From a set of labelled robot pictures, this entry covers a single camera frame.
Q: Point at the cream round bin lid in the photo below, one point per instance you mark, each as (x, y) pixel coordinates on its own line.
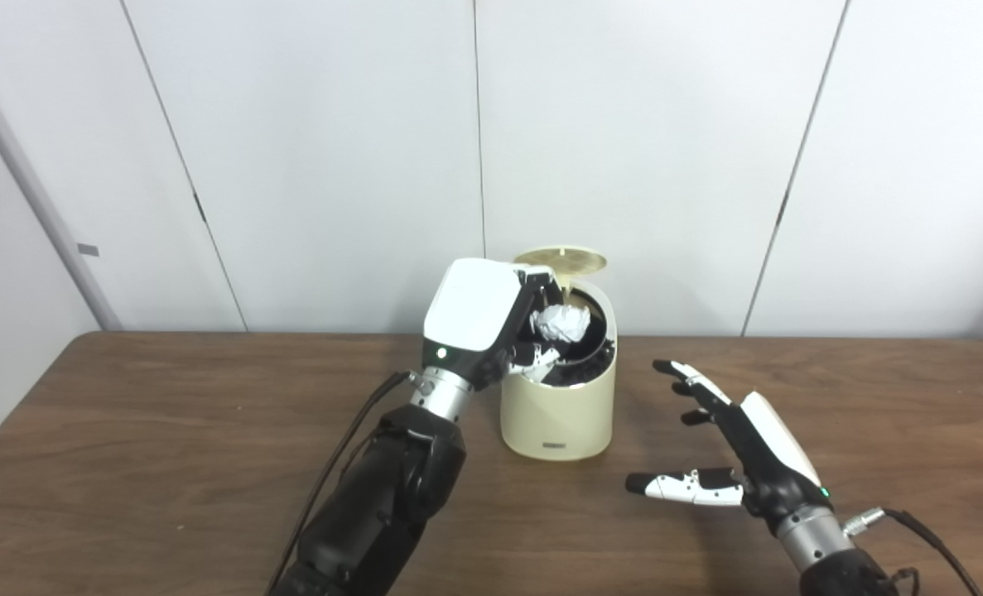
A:
(561, 259)

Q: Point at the small grey wall tag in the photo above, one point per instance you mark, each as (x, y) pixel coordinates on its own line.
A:
(88, 249)

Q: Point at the black bin liner bag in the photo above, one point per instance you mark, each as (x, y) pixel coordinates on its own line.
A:
(595, 341)

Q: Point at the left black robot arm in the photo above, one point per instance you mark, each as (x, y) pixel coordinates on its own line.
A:
(392, 488)

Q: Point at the white paper ball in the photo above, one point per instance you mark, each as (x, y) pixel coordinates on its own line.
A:
(561, 323)

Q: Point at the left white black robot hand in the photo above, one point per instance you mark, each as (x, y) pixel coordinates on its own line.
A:
(470, 306)

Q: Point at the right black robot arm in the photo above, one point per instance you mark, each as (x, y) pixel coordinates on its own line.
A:
(810, 542)

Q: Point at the cream-colored round bin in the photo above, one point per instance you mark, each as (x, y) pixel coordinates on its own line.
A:
(557, 414)

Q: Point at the grey wall corner post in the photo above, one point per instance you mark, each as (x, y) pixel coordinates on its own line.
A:
(40, 207)

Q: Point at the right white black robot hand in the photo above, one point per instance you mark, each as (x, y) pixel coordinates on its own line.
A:
(768, 459)

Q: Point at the black panel seam clip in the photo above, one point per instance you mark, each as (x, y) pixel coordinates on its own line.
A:
(199, 207)

